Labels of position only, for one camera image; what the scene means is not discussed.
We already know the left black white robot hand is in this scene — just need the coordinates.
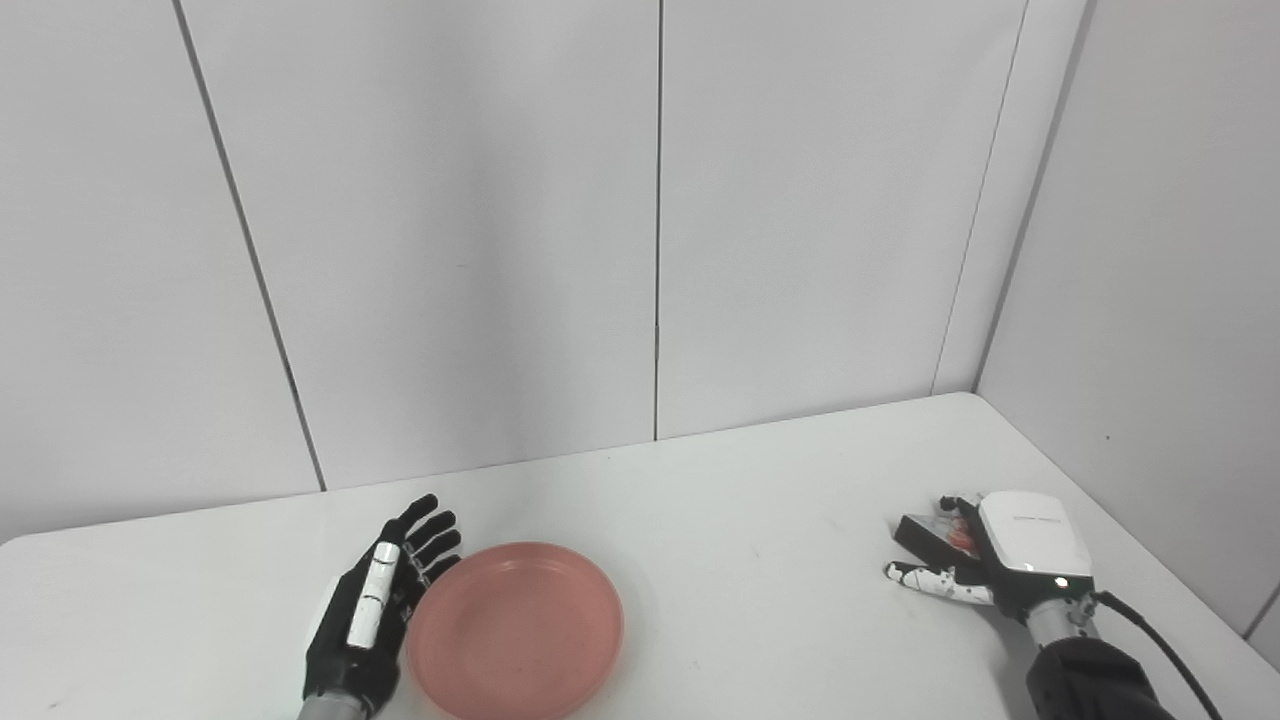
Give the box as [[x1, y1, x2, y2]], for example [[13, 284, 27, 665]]
[[302, 493, 464, 718]]

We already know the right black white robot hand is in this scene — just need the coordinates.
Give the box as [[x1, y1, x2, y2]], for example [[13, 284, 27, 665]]
[[884, 489, 1096, 623]]

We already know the chocolate cake slice with fruit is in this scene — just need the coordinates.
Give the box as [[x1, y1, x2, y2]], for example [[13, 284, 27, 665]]
[[892, 511, 987, 576]]

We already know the pink round plate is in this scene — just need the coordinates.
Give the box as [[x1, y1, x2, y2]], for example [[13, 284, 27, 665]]
[[405, 541, 626, 720]]

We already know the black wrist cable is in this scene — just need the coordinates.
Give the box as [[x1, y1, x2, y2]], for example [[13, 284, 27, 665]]
[[1090, 590, 1225, 720]]

